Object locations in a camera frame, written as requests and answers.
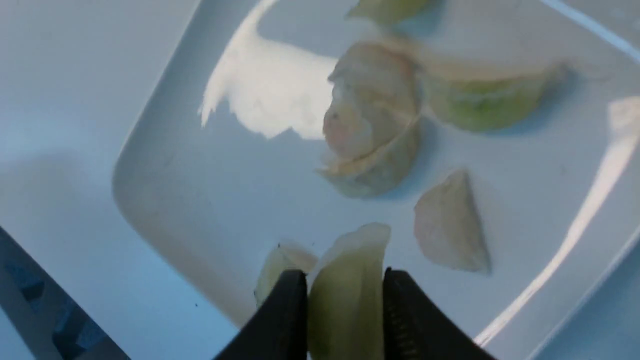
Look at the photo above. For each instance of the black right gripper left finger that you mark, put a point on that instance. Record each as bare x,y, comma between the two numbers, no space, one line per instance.
278,329

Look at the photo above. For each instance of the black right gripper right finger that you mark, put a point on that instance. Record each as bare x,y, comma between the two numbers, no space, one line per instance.
414,327

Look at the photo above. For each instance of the pale dumpling steamer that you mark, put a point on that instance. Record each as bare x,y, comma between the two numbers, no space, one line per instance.
285,256

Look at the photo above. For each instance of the white square plate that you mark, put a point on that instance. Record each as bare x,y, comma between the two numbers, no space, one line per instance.
490,148

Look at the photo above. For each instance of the pale dumpling on plate bottom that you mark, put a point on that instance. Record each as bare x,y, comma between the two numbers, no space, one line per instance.
380,171

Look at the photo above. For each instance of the pink dumpling on plate left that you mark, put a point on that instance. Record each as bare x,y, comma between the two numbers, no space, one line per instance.
374,98

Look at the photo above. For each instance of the green dumpling on plate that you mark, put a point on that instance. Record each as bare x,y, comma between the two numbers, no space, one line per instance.
479,96

